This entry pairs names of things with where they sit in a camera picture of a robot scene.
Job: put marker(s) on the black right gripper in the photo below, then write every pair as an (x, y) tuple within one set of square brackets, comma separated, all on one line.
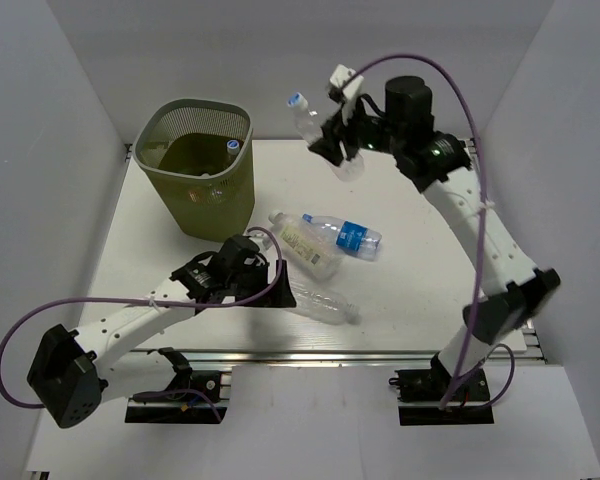
[(337, 130)]

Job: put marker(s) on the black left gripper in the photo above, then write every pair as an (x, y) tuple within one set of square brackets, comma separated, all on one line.
[(281, 296)]

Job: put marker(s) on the clear plastic bottle blue cap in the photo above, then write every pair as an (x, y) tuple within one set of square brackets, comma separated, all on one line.
[(308, 124)]

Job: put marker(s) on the clear ribbed plastic bottle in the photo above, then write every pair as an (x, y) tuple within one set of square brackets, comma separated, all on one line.
[(323, 305)]

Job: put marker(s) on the cream label juice bottle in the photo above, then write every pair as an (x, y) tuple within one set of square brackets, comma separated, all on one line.
[(305, 246)]

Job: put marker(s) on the blue label clear bottle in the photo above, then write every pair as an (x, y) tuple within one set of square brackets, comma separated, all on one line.
[(354, 239)]

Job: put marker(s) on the clear bottle white cap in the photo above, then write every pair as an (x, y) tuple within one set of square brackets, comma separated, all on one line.
[(218, 155)]

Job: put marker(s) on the red cap small bottle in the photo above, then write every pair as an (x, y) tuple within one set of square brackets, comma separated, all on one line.
[(208, 195)]

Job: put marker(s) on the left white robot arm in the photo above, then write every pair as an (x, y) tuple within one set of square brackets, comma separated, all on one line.
[(73, 370)]

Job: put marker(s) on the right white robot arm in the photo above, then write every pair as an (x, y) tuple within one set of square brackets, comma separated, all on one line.
[(512, 287)]

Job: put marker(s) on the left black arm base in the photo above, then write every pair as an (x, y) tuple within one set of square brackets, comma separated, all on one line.
[(193, 396)]

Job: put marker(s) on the olive mesh waste bin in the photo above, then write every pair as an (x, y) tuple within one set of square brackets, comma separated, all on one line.
[(198, 156)]

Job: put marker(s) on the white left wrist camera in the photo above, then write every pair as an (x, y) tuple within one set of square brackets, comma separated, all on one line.
[(261, 240)]

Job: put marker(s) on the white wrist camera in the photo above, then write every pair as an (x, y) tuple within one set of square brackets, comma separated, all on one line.
[(344, 87), (261, 240)]

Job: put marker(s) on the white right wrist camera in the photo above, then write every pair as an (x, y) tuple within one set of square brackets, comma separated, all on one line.
[(344, 87)]

